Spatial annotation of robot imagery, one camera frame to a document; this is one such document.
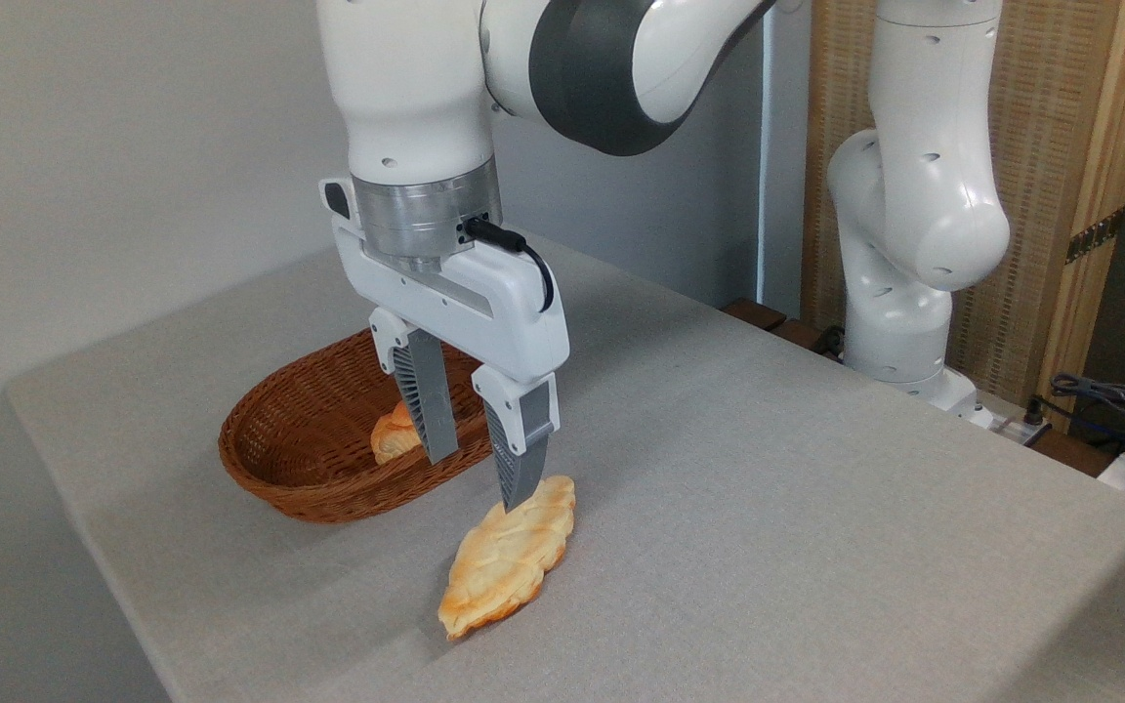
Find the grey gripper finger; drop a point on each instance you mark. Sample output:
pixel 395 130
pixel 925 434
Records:
pixel 431 400
pixel 521 439

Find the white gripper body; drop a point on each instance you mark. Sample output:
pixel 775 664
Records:
pixel 514 312

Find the large golden braided bread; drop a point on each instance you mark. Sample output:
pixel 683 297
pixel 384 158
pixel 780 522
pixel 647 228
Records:
pixel 504 566

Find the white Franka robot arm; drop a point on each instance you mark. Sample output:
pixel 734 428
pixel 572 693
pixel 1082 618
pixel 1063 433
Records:
pixel 406 88

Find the small golden bread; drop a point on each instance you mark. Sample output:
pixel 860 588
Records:
pixel 392 437

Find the brown wicker basket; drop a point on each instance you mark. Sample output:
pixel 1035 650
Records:
pixel 299 439

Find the white power strip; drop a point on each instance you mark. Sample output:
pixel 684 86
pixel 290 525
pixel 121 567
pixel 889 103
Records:
pixel 1007 422

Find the woven wooden folding screen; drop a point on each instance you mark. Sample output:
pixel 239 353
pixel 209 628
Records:
pixel 1051 127

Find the dark metal screen hinge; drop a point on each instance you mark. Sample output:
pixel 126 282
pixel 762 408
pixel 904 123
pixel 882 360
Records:
pixel 1095 236

